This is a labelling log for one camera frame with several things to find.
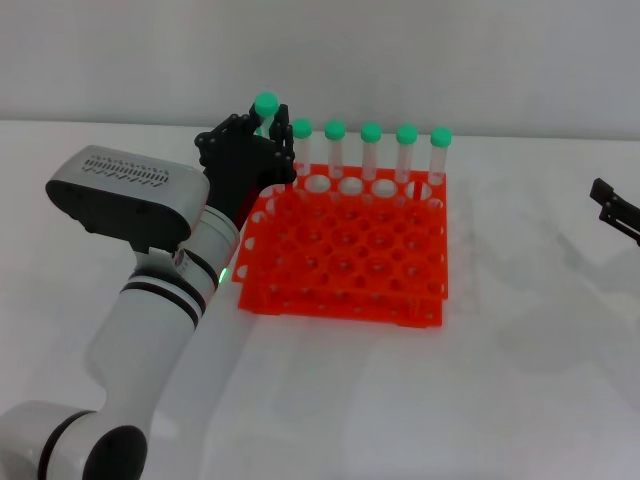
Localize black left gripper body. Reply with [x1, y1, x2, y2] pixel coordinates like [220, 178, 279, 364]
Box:
[202, 137, 297, 227]

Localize clear test tube green cap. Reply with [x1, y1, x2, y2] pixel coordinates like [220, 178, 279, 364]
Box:
[253, 92, 280, 140]
[360, 121, 384, 199]
[396, 123, 420, 201]
[324, 119, 347, 196]
[292, 118, 314, 194]
[427, 127, 454, 201]

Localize orange plastic test tube rack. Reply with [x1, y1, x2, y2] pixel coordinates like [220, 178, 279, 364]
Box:
[232, 162, 449, 330]

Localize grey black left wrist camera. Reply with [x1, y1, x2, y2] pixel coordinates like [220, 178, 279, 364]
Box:
[45, 144, 211, 253]

